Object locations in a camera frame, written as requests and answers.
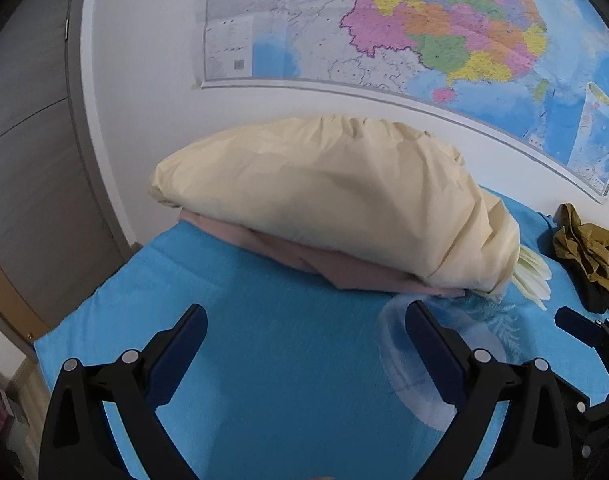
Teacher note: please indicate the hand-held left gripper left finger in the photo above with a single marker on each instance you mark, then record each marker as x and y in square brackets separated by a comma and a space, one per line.
[182, 345]

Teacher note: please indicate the cream large garment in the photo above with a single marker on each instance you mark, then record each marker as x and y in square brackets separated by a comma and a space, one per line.
[334, 195]

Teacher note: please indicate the colourful wall map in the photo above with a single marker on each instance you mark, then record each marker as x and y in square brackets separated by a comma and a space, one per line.
[434, 25]

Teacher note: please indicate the pink folded garment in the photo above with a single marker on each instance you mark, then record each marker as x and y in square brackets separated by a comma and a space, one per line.
[304, 255]

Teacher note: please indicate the blue bed sheet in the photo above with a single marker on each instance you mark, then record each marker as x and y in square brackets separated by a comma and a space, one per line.
[294, 360]

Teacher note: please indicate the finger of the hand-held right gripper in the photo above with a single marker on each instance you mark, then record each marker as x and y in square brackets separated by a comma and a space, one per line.
[579, 327]

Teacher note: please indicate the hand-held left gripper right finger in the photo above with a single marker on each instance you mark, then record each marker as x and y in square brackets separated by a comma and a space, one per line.
[434, 355]

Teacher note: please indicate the grey wooden door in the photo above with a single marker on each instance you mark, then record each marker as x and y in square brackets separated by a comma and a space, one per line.
[29, 160]

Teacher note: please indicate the olive jacket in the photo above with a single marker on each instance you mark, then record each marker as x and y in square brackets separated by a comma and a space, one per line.
[591, 250]

